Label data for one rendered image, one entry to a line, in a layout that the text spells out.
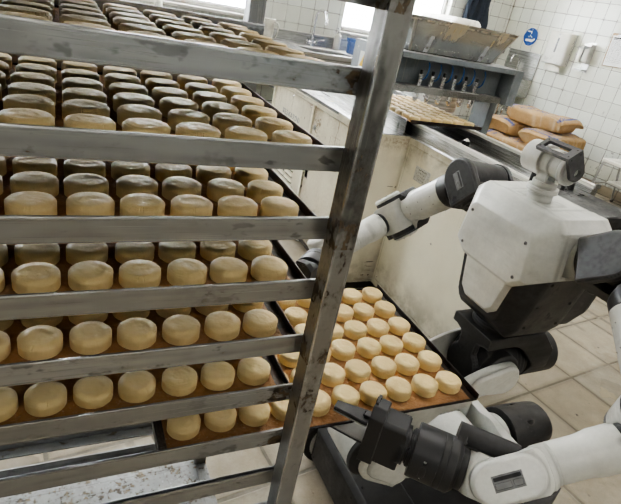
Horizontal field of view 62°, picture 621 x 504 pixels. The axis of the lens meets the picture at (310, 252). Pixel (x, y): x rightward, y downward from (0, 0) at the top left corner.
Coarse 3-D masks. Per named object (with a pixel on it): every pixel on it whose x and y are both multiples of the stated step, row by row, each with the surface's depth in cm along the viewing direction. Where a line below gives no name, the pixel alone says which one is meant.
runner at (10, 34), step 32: (0, 32) 42; (32, 32) 43; (64, 32) 44; (96, 32) 45; (128, 64) 47; (160, 64) 48; (192, 64) 49; (224, 64) 50; (256, 64) 52; (288, 64) 53; (320, 64) 54
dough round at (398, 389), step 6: (390, 378) 97; (396, 378) 97; (402, 378) 97; (390, 384) 95; (396, 384) 95; (402, 384) 96; (408, 384) 96; (390, 390) 94; (396, 390) 94; (402, 390) 94; (408, 390) 95; (390, 396) 94; (396, 396) 94; (402, 396) 94; (408, 396) 94
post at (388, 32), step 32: (384, 0) 52; (384, 32) 52; (384, 64) 54; (384, 96) 56; (352, 128) 58; (352, 160) 58; (352, 192) 60; (352, 224) 62; (320, 256) 66; (320, 288) 67; (320, 320) 68; (320, 352) 71; (288, 416) 77; (288, 448) 78; (288, 480) 82
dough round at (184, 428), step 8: (184, 416) 79; (192, 416) 79; (168, 424) 77; (176, 424) 77; (184, 424) 77; (192, 424) 78; (168, 432) 77; (176, 432) 76; (184, 432) 76; (192, 432) 77; (184, 440) 77
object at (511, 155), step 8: (440, 128) 256; (448, 128) 250; (456, 128) 245; (456, 136) 245; (464, 136) 240; (472, 136) 235; (480, 136) 231; (488, 136) 230; (472, 144) 236; (480, 144) 231; (488, 144) 227; (496, 144) 222; (504, 144) 220; (488, 152) 227; (496, 152) 222; (504, 152) 218; (512, 152) 214; (520, 152) 211; (504, 160) 218; (512, 160) 214; (520, 168) 211; (576, 184) 188; (584, 184) 185; (592, 184) 183; (600, 184) 181; (592, 192) 183
